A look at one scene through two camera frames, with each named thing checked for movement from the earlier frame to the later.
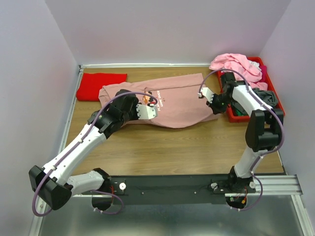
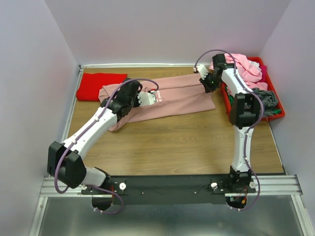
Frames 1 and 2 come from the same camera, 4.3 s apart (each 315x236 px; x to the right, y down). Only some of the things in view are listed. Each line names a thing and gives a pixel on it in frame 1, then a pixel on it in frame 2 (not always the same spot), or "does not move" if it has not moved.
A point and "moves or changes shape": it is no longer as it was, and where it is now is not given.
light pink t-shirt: x=251 y=71 does not move
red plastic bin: x=233 y=117 does not move
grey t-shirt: x=267 y=97 does not move
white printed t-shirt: x=255 y=64 does not move
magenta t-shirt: x=265 y=76 does not move
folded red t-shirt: x=91 y=83 does not move
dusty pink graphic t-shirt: x=178 y=104 moves or changes shape
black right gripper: x=215 y=109 -> x=207 y=89
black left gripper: x=136 y=116 -> x=137 y=104
